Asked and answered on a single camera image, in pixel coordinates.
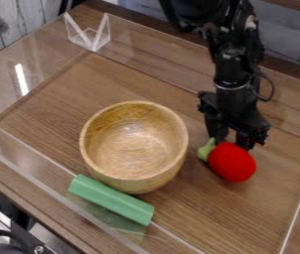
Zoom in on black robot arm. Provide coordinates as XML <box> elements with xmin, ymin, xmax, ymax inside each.
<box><xmin>159</xmin><ymin>0</ymin><xmax>272</xmax><ymax>150</ymax></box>

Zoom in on green rectangular block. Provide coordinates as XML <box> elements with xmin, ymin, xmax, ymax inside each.
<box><xmin>68</xmin><ymin>175</ymin><xmax>155</xmax><ymax>226</ymax></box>

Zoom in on clear acrylic corner bracket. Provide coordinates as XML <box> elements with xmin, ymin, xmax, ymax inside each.
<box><xmin>64</xmin><ymin>13</ymin><xmax>111</xmax><ymax>52</ymax></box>

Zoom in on clear acrylic tray walls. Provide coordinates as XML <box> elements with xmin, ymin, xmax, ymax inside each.
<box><xmin>0</xmin><ymin>18</ymin><xmax>300</xmax><ymax>254</ymax></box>

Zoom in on wooden bowl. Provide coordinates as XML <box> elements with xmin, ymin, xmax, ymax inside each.
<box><xmin>78</xmin><ymin>101</ymin><xmax>189</xmax><ymax>194</ymax></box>

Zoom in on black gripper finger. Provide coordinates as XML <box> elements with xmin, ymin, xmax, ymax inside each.
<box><xmin>205</xmin><ymin>114</ymin><xmax>227</xmax><ymax>144</ymax></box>
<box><xmin>234</xmin><ymin>129</ymin><xmax>268</xmax><ymax>150</ymax></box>

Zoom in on black equipment bottom left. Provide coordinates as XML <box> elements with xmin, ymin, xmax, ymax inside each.
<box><xmin>0</xmin><ymin>217</ymin><xmax>57</xmax><ymax>254</ymax></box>

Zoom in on red felt strawberry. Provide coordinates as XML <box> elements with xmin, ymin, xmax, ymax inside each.
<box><xmin>197</xmin><ymin>138</ymin><xmax>256</xmax><ymax>183</ymax></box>

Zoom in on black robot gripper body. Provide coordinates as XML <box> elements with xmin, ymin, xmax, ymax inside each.
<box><xmin>198</xmin><ymin>88</ymin><xmax>270</xmax><ymax>131</ymax></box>

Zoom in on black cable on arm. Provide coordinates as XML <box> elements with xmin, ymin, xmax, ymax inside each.
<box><xmin>249</xmin><ymin>67</ymin><xmax>276</xmax><ymax>103</ymax></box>

